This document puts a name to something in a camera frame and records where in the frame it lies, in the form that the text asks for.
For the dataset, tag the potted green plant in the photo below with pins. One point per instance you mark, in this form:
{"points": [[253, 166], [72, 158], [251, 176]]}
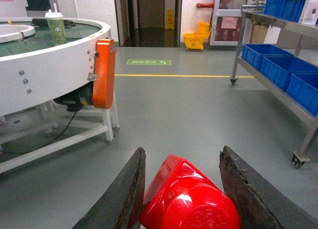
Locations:
{"points": [[259, 29]]}

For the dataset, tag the orange motor guard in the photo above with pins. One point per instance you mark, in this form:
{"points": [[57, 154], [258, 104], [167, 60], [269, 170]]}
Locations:
{"points": [[103, 86]]}

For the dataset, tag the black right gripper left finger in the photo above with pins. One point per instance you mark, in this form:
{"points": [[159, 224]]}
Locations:
{"points": [[121, 204]]}

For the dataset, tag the round white conveyor table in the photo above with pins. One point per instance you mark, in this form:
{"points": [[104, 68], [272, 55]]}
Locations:
{"points": [[46, 93]]}

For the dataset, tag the yellow mop bucket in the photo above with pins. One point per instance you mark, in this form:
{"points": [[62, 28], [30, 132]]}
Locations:
{"points": [[195, 40]]}

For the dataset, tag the blue bin on cart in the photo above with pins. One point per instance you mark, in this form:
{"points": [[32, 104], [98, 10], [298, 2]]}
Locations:
{"points": [[303, 88], [263, 55], [279, 69]]}

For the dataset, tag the steel shelf cart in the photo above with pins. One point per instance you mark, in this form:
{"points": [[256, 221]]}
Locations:
{"points": [[299, 157]]}

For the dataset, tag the yellow wet floor sign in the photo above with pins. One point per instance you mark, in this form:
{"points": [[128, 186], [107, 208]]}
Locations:
{"points": [[169, 19]]}

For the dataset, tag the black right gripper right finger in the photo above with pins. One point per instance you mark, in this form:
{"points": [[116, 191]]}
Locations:
{"points": [[259, 204]]}

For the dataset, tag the green drink cup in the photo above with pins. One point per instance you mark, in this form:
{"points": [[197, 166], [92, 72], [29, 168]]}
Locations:
{"points": [[55, 22]]}

